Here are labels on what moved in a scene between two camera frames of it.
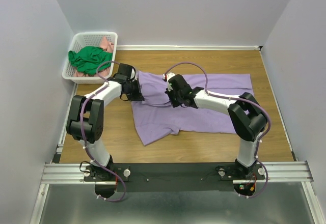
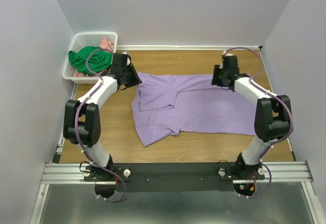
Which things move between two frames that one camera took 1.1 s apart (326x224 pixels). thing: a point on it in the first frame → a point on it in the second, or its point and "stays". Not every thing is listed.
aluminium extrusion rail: (276, 172) stays
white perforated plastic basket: (90, 39) stays
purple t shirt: (156, 118) stays
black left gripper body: (134, 92) → (131, 78)
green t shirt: (87, 59) stays
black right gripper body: (174, 99) → (217, 76)
